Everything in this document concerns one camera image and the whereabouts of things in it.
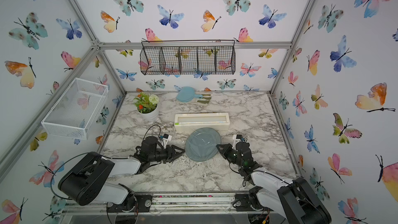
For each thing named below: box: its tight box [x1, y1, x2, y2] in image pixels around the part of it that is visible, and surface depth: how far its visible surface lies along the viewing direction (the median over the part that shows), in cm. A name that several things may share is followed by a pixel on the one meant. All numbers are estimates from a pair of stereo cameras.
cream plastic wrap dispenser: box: [174, 112, 231, 133], surface depth 97 cm
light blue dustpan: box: [175, 86, 204, 103], surface depth 122 cm
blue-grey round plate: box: [185, 127, 222, 162], surface depth 88 cm
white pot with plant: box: [133, 91, 160, 122], surface depth 97 cm
